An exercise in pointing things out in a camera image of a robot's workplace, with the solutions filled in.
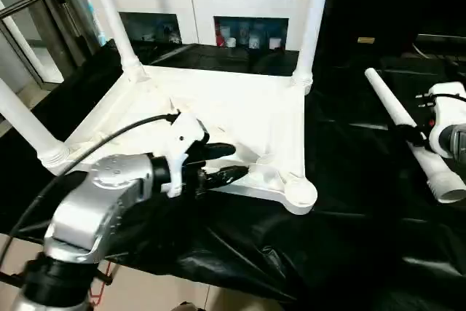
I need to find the white plastic table leg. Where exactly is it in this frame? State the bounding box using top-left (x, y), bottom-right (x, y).
top-left (363, 66), bottom-right (466, 205)
top-left (83, 0), bottom-right (145, 83)
top-left (0, 76), bottom-right (71, 175)
top-left (293, 0), bottom-right (334, 95)

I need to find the white plastic table top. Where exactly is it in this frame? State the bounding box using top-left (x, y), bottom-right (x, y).
top-left (40, 63), bottom-right (319, 216)

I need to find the black plastic mat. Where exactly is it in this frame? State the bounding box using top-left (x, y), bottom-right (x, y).
top-left (0, 34), bottom-right (466, 311)

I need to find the grey metal stand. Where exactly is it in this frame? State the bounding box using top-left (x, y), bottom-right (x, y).
top-left (0, 0), bottom-right (90, 87)

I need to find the black bench with silver rail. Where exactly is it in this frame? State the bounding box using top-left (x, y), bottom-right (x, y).
top-left (414, 31), bottom-right (466, 60)

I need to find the red floor cable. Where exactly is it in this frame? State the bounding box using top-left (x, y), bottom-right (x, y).
top-left (89, 273), bottom-right (113, 306)

